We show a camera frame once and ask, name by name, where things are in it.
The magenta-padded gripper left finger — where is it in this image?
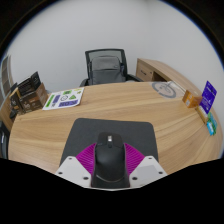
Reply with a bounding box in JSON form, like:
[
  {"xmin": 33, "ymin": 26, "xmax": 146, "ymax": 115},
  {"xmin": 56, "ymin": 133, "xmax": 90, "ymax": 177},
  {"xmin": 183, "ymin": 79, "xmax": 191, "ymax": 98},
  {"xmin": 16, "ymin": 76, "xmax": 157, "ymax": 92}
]
[{"xmin": 54, "ymin": 142, "xmax": 98, "ymax": 188}]

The grey backpack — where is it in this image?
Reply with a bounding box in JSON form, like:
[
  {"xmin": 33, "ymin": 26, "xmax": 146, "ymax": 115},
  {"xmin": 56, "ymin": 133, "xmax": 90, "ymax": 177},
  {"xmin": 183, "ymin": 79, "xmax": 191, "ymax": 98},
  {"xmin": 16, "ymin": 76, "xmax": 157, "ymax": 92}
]
[{"xmin": 89, "ymin": 55, "xmax": 127, "ymax": 85}]

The black mesh office chair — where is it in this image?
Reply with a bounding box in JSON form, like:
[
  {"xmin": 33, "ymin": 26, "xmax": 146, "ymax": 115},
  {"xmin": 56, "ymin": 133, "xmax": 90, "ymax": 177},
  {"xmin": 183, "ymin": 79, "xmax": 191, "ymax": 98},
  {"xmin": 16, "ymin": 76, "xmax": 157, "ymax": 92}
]
[{"xmin": 79, "ymin": 48, "xmax": 144, "ymax": 88}]

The orange box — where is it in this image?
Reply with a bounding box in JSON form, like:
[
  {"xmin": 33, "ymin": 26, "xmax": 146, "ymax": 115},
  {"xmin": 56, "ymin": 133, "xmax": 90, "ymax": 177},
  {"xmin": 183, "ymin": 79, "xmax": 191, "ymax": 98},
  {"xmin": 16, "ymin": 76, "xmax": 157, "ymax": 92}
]
[{"xmin": 181, "ymin": 89, "xmax": 203, "ymax": 109}]

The small yellow-brown box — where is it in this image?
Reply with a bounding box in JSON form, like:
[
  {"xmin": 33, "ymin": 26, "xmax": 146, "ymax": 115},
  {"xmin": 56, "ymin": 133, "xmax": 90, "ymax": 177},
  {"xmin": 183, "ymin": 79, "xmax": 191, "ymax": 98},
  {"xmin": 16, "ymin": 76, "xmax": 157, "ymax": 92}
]
[{"xmin": 196, "ymin": 105, "xmax": 209, "ymax": 124}]

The green packet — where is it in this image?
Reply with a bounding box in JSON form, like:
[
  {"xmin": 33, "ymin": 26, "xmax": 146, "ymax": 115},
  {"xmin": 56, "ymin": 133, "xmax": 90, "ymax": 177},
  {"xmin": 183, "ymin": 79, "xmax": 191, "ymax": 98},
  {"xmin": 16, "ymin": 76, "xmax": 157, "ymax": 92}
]
[{"xmin": 208, "ymin": 112, "xmax": 219, "ymax": 133}]

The wooden side desk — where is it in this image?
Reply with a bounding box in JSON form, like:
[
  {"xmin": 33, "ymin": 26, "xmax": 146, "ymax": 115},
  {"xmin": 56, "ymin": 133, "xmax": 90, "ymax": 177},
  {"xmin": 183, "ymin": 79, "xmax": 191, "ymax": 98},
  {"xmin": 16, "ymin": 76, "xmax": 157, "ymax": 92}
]
[{"xmin": 135, "ymin": 57, "xmax": 201, "ymax": 98}]

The round white grey disc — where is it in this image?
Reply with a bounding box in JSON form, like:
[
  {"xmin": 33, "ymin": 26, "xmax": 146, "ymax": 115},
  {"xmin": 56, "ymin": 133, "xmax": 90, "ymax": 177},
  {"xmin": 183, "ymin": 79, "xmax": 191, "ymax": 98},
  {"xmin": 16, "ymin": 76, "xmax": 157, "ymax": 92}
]
[{"xmin": 151, "ymin": 81, "xmax": 178, "ymax": 99}]

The white printed sheet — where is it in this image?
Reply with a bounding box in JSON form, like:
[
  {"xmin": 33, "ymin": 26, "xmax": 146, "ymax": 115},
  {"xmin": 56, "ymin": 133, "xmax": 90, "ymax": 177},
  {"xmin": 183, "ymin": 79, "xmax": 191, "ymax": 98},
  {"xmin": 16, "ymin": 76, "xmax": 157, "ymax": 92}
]
[{"xmin": 42, "ymin": 87, "xmax": 85, "ymax": 111}]

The tall brown cardboard box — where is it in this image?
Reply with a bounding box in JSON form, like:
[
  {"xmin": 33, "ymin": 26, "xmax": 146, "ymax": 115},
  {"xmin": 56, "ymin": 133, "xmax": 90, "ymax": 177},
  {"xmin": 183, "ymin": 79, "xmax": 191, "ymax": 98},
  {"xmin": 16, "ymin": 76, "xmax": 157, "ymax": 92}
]
[{"xmin": 9, "ymin": 87, "xmax": 23, "ymax": 116}]

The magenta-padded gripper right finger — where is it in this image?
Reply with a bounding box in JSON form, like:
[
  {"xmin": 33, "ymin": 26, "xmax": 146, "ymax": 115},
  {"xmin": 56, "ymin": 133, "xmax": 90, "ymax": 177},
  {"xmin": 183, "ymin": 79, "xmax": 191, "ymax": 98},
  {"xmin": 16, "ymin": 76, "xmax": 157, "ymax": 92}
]
[{"xmin": 123, "ymin": 142, "xmax": 168, "ymax": 188}]

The purple card box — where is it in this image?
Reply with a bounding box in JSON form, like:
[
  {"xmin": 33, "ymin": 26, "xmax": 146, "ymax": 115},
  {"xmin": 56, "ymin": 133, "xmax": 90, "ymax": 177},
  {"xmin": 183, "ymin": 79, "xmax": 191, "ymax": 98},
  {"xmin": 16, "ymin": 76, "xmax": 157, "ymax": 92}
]
[{"xmin": 199, "ymin": 80, "xmax": 218, "ymax": 115}]

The wide brown cardboard box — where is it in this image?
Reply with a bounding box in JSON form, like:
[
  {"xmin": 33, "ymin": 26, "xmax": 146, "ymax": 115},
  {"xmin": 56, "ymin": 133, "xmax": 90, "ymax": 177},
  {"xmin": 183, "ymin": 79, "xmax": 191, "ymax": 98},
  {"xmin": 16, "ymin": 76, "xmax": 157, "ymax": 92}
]
[{"xmin": 18, "ymin": 82, "xmax": 49, "ymax": 114}]

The dark grey mouse pad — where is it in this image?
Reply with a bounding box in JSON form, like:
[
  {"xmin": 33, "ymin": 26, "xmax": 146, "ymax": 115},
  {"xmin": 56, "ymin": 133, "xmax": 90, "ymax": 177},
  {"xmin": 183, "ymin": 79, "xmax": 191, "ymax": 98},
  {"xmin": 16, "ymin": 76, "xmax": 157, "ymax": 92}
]
[{"xmin": 59, "ymin": 117, "xmax": 160, "ymax": 168}]

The wooden shelf unit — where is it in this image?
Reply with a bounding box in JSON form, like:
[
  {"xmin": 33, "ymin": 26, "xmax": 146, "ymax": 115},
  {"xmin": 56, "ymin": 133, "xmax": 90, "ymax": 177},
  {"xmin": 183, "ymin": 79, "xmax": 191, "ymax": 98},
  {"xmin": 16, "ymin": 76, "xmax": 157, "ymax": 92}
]
[{"xmin": 0, "ymin": 54, "xmax": 16, "ymax": 98}]

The black computer mouse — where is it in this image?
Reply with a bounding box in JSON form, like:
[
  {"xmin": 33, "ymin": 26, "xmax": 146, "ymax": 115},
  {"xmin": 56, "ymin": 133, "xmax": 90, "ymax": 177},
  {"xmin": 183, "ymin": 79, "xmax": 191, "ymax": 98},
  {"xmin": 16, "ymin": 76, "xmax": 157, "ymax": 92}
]
[{"xmin": 90, "ymin": 131, "xmax": 132, "ymax": 190}]

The teal packet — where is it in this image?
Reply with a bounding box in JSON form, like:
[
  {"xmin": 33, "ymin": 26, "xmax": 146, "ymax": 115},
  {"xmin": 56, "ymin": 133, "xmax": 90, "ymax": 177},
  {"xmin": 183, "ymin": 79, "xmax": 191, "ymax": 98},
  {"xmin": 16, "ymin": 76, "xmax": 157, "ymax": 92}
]
[{"xmin": 205, "ymin": 120, "xmax": 215, "ymax": 137}]

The black cardboard box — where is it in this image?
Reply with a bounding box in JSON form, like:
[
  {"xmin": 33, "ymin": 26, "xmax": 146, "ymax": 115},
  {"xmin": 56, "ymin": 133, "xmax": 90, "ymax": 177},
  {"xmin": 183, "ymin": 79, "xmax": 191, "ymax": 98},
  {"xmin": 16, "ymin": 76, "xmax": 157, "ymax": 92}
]
[{"xmin": 16, "ymin": 71, "xmax": 42, "ymax": 97}]

